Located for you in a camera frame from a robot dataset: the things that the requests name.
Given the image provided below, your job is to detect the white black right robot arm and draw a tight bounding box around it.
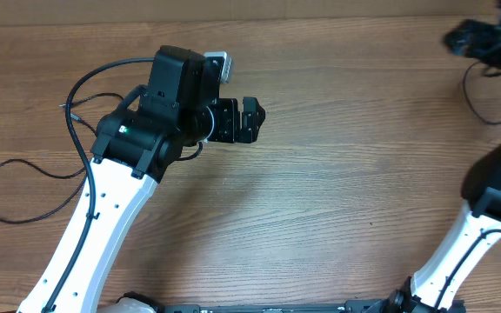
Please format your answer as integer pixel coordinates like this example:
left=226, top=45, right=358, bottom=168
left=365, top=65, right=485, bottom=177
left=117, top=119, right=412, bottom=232
left=367, top=0, right=501, bottom=312

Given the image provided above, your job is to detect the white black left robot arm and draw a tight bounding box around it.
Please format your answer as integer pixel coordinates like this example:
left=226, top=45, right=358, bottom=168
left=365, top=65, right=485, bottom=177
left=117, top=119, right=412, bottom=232
left=19, top=45, right=265, bottom=313

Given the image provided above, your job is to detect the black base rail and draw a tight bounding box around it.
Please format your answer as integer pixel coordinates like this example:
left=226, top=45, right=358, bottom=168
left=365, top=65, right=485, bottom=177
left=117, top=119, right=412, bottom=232
left=115, top=291, right=467, bottom=313

